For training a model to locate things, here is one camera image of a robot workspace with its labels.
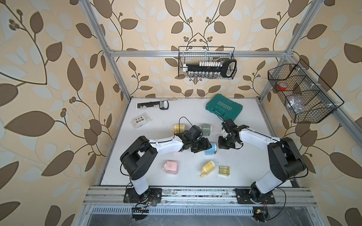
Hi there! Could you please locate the aluminium front rail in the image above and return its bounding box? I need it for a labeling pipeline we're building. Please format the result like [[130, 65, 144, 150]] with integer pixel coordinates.
[[84, 186, 317, 207]]

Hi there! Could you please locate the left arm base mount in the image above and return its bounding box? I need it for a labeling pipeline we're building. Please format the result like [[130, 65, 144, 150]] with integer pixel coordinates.
[[123, 187, 162, 205]]

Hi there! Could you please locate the pink pencil sharpener front row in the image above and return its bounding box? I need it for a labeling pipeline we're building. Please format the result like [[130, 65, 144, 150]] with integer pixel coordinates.
[[163, 161, 179, 175]]

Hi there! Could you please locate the circuit board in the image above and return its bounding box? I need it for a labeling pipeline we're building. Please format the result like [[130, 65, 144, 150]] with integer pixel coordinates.
[[253, 209, 269, 222], [132, 207, 150, 221]]

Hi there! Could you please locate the black wire basket back wall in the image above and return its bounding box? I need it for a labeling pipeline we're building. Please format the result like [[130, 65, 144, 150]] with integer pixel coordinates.
[[178, 46, 237, 80]]

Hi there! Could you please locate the yellow pencil sharpener back row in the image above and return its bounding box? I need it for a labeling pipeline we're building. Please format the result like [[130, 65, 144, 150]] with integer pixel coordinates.
[[172, 124, 186, 134]]

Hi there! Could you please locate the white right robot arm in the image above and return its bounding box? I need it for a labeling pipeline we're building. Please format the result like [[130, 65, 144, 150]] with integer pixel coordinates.
[[218, 119, 307, 202]]

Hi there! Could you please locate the black wire basket right wall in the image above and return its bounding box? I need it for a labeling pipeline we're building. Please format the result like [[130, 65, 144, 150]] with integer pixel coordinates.
[[268, 59, 345, 123]]

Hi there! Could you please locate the yellow pencil sharpener row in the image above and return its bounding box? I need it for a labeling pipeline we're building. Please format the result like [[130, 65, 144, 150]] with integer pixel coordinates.
[[172, 124, 186, 134], [200, 161, 216, 178]]

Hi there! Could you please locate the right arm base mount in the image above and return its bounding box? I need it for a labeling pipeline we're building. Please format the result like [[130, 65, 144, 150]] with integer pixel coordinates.
[[235, 182, 276, 204]]

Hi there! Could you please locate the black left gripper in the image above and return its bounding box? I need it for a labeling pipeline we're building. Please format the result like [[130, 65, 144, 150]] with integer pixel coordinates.
[[190, 137, 214, 153]]

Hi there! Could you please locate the yellow pencil sharpener front row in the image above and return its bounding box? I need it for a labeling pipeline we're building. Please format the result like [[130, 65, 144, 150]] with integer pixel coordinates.
[[200, 161, 216, 178]]

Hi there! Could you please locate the green plastic tool case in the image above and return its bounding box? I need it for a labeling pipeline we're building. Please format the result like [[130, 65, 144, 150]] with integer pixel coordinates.
[[206, 94, 243, 121]]

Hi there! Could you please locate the black wire basket wall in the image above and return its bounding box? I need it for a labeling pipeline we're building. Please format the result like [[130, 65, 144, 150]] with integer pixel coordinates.
[[178, 46, 237, 80], [268, 59, 345, 123]]

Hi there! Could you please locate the blue pencil sharpener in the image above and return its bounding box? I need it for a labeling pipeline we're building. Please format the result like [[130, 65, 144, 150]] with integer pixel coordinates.
[[204, 143, 217, 155]]

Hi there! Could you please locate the clear bag of coins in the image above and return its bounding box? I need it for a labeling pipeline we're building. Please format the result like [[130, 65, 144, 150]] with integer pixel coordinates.
[[130, 113, 152, 129]]

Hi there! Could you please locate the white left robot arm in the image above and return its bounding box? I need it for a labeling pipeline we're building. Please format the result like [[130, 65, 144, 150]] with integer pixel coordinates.
[[120, 125, 212, 195]]

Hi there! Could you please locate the black socket rail in basket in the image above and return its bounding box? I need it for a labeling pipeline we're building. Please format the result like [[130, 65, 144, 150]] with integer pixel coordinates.
[[181, 59, 237, 80]]

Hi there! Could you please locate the right circuit board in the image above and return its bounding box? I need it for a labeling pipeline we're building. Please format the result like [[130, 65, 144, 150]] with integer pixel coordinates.
[[253, 209, 269, 222]]

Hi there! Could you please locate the yellow clear tray front row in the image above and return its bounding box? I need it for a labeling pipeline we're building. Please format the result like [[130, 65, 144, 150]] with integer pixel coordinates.
[[218, 166, 230, 177]]

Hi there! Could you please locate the green pencil sharpener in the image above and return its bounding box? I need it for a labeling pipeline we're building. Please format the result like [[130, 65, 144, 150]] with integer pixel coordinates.
[[200, 124, 212, 136]]

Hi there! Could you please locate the clear plastic bag in basket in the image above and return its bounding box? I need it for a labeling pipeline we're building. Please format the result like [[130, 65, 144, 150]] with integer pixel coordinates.
[[286, 94, 306, 114]]

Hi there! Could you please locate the left circuit board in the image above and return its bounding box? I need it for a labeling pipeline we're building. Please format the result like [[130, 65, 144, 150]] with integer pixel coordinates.
[[132, 207, 150, 221]]

